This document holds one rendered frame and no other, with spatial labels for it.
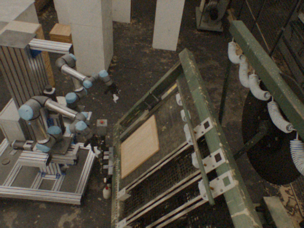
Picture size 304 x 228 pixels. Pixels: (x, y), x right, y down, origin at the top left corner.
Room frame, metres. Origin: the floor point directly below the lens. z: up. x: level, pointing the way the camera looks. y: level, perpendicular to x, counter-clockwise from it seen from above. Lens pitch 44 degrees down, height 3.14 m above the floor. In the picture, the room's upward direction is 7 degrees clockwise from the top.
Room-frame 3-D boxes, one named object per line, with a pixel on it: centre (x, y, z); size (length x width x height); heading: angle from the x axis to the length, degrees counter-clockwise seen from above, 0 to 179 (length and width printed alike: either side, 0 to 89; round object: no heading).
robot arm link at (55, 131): (1.56, 0.91, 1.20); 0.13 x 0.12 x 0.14; 167
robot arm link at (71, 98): (2.07, 0.91, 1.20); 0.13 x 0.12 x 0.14; 155
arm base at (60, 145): (1.57, 0.91, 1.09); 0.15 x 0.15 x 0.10
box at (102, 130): (2.04, 0.58, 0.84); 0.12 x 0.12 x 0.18; 11
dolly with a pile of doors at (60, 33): (5.27, 2.21, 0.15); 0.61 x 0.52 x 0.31; 0
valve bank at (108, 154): (1.62, 0.43, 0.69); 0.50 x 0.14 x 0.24; 11
